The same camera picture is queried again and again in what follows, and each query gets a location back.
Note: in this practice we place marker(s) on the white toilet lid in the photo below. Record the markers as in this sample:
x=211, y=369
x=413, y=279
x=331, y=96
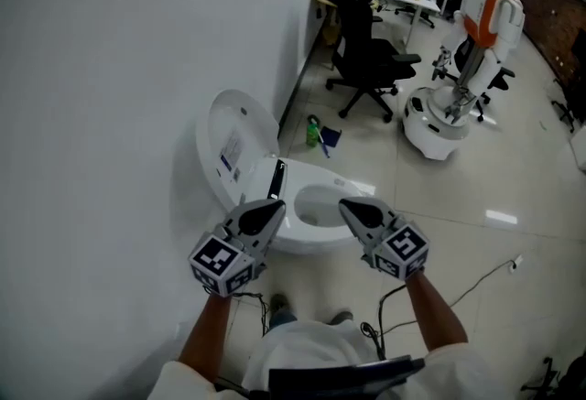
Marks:
x=229, y=128

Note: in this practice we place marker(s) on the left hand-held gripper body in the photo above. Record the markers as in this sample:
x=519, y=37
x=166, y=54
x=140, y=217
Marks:
x=220, y=261

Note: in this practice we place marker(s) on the black office chair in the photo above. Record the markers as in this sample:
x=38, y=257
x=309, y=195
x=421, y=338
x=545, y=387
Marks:
x=501, y=80
x=572, y=91
x=366, y=59

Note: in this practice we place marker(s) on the person's left leg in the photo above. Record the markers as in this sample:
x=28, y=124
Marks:
x=283, y=320

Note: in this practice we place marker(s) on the white toilet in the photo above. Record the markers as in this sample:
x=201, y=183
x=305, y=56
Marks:
x=316, y=242

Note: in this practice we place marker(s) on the black chair base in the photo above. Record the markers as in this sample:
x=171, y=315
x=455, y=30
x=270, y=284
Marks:
x=549, y=377

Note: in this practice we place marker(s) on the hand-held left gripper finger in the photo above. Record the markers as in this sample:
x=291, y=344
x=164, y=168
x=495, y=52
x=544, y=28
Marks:
x=270, y=231
x=235, y=212

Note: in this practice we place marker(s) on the white shirt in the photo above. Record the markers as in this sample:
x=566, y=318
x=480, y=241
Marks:
x=311, y=343

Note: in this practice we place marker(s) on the black chest device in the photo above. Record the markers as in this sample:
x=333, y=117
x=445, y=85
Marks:
x=339, y=375

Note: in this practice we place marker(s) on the person's left shoe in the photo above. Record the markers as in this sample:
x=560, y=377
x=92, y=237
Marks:
x=279, y=304

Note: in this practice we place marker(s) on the person's left forearm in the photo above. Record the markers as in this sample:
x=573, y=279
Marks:
x=206, y=338

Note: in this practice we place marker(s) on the cream yellow chair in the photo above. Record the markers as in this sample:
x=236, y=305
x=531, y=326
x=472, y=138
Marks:
x=326, y=18

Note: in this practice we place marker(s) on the person's right forearm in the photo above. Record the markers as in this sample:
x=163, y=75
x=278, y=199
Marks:
x=435, y=316

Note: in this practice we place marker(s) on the white robot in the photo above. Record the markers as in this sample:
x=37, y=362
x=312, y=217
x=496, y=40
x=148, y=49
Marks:
x=439, y=128

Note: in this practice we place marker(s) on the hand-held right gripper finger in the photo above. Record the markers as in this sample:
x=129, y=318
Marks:
x=357, y=229
x=375, y=210

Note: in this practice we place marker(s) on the white office desk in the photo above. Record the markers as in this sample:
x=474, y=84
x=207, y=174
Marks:
x=412, y=2

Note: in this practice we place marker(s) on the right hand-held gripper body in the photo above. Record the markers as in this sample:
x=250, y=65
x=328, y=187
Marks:
x=403, y=251

